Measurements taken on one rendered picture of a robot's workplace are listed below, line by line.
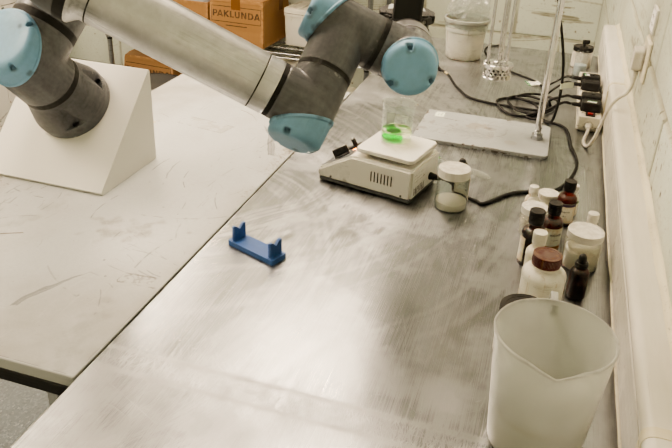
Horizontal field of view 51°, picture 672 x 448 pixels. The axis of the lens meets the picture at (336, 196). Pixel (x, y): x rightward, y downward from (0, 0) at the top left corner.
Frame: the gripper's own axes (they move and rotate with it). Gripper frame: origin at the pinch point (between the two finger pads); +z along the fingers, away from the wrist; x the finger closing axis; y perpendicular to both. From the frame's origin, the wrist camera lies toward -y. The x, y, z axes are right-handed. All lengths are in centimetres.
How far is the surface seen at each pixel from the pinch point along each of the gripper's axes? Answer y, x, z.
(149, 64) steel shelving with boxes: 84, -120, 236
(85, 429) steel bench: 37, -34, -68
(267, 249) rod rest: 35.0, -19.1, -28.4
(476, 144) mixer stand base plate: 32.9, 20.0, 22.3
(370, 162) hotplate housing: 28.6, -3.5, -3.9
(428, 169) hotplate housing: 30.1, 7.7, -1.2
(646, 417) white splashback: 26, 25, -71
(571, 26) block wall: 43, 91, 223
